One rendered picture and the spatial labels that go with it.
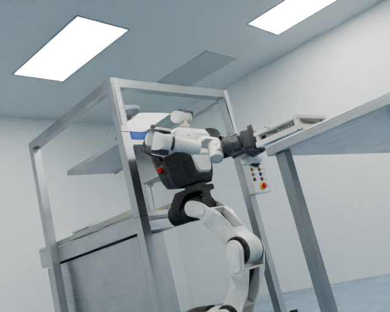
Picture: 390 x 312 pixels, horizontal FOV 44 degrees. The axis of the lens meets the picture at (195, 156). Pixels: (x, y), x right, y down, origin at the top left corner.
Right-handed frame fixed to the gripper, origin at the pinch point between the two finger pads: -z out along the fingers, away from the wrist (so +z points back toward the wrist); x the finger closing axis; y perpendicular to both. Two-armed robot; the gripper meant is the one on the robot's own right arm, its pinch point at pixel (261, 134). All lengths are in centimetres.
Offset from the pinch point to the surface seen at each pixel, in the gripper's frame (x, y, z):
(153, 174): -13, -65, 72
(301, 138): 22, 65, -13
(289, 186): 34, 57, -5
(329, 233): 44, -388, -36
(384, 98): 21, 82, -37
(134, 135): -37, -53, 75
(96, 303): 53, -90, 138
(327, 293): 70, 57, -6
